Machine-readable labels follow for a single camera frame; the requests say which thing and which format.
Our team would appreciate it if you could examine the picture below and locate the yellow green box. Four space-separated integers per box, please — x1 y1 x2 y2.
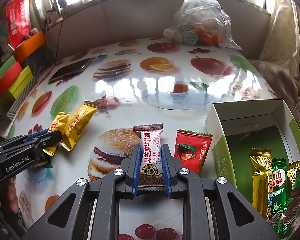
7 66 33 101

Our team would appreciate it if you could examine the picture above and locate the green chocolate biscuit packet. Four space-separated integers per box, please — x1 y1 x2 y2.
269 168 300 239

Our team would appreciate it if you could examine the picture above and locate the red snack bag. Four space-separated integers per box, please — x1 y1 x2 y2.
6 0 31 49

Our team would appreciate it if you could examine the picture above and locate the yellow peanut crisp packet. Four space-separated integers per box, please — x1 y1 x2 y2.
61 101 98 152
43 112 70 157

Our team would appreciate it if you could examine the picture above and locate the beige patterned curtain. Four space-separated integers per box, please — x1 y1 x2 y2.
252 0 300 127

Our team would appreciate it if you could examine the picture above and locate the green white cardboard box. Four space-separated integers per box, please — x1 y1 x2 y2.
205 99 300 235

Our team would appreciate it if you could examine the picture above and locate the orange yellow snack packet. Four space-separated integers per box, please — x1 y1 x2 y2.
287 160 300 191

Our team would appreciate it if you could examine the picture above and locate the green Milo packet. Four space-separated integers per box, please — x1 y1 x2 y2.
268 158 287 230

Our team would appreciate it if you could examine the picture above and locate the clear plastic bag with items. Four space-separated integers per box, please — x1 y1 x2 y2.
163 0 242 50

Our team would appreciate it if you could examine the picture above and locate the red perforated box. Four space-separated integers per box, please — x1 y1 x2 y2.
0 61 22 98

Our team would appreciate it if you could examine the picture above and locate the black gold candy packet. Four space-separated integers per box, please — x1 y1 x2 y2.
32 154 53 168

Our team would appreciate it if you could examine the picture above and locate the orange box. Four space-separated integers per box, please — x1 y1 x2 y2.
13 31 45 63

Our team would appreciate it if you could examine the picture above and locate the black smartphone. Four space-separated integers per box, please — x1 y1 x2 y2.
48 58 92 84

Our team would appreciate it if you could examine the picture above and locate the brown white nougat candy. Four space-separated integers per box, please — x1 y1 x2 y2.
133 124 165 190

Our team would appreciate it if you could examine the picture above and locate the long gold snack bar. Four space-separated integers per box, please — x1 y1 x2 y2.
249 148 273 220

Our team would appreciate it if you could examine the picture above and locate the person's left hand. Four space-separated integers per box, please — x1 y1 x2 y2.
0 178 19 213

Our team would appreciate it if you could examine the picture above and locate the black cable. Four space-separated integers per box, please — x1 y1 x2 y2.
53 2 67 65

